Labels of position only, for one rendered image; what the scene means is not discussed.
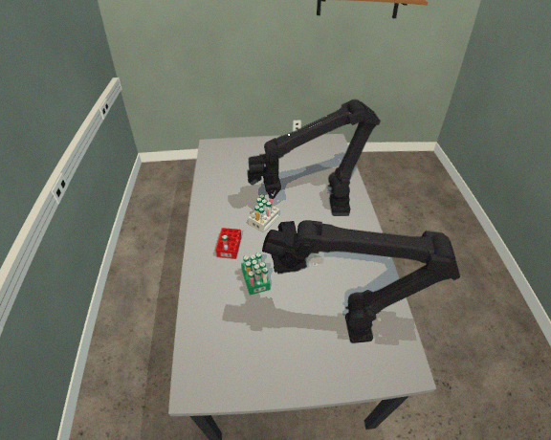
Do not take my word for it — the green tube rack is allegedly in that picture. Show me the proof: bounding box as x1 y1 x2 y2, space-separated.
241 262 271 295

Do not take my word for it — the red block with round holes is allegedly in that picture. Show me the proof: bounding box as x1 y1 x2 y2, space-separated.
216 228 241 259

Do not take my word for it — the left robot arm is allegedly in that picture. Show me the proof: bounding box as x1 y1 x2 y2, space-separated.
262 220 460 343

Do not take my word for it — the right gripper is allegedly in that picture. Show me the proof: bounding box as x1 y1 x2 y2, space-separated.
265 172 281 199

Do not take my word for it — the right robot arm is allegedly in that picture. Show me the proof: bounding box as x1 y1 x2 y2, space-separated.
248 99 381 213

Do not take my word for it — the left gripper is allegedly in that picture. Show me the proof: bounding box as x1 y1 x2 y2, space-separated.
272 254 307 274

